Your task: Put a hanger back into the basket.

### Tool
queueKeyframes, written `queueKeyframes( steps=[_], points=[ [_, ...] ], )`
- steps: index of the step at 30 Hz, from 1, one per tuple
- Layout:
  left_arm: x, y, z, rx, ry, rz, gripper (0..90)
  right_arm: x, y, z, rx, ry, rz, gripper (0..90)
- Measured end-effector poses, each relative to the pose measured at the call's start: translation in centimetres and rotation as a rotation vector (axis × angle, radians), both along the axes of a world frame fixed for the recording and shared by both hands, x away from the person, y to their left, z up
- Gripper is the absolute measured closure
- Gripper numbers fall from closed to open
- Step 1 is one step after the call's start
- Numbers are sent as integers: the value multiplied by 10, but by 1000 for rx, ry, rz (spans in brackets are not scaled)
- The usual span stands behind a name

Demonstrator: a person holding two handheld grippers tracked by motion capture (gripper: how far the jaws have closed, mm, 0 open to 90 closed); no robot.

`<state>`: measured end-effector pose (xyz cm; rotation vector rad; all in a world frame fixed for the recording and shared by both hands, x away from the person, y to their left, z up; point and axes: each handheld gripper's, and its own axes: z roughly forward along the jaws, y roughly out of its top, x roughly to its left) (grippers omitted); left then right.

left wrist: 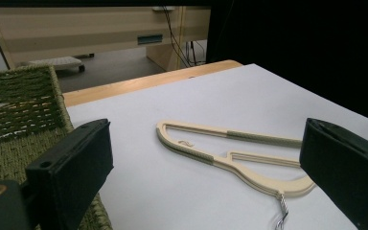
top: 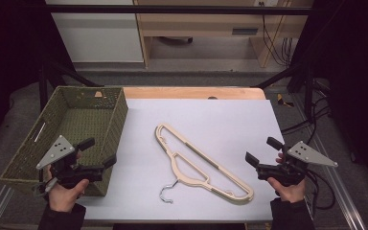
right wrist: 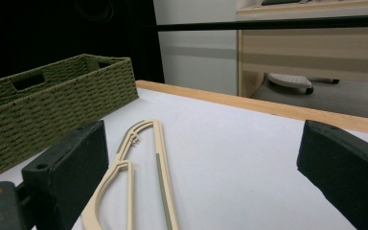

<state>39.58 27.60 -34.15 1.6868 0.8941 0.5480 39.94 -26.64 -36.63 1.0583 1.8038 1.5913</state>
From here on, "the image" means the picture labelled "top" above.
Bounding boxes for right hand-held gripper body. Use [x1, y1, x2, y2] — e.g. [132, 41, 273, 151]
[256, 140, 339, 188]

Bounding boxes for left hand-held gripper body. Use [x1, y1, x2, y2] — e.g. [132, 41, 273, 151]
[35, 134, 105, 190]

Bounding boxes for green woven basket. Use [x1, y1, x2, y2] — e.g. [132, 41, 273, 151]
[0, 85, 129, 197]

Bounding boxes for beige clothes hanger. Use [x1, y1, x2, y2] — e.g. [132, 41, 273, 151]
[154, 123, 255, 206]

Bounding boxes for person's right hand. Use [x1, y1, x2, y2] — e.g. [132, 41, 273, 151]
[266, 152, 307, 204]

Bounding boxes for person's left hand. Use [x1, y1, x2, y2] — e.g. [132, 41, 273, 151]
[46, 151, 90, 214]

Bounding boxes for yellow and black tool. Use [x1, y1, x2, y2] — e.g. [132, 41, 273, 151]
[276, 93, 295, 108]

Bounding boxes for white table sheet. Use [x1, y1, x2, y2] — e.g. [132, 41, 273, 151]
[76, 98, 286, 222]

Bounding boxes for black stand leg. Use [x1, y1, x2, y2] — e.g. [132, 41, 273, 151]
[252, 60, 315, 119]
[37, 60, 104, 111]

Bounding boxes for white cabinet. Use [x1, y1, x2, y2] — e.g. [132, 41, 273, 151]
[45, 0, 145, 64]

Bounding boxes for black chair base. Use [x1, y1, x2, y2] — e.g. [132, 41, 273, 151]
[157, 35, 195, 45]

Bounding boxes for light wooden desk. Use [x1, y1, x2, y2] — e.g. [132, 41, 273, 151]
[133, 0, 314, 69]

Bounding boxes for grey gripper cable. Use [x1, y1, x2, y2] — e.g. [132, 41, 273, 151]
[33, 176, 58, 197]

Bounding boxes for black floor cables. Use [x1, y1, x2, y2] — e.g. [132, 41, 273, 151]
[281, 80, 334, 135]

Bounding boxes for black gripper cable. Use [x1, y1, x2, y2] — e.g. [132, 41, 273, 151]
[305, 169, 337, 211]

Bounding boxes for black hanging cables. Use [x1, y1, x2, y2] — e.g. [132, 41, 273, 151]
[258, 1, 298, 68]

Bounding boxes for black frame bar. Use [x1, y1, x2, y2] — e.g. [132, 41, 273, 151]
[44, 4, 312, 16]

